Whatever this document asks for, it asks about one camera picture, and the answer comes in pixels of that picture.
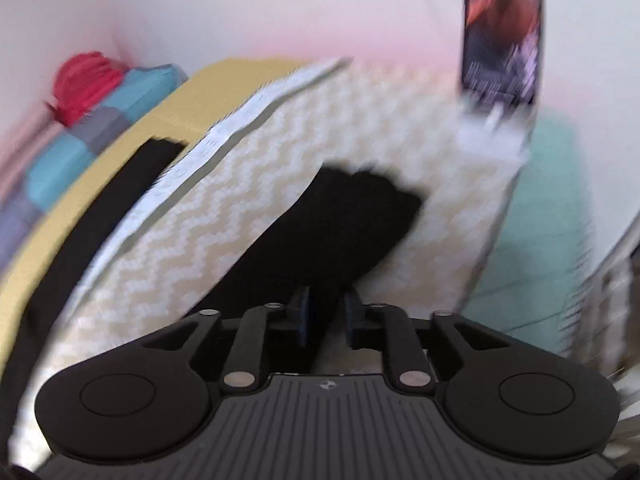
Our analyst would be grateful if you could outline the black knit pants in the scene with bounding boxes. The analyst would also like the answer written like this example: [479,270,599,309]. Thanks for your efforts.
[1,139,424,443]

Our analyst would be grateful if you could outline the yellow white patterned bedsheet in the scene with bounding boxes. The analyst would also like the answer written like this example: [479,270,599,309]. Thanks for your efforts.
[1,60,520,468]

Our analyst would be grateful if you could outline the teal grey folded blanket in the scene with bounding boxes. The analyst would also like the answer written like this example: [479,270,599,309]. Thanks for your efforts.
[1,65,186,268]

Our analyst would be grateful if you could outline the red folded clothes pile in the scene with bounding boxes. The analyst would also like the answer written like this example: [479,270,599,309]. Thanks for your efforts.
[49,51,129,127]

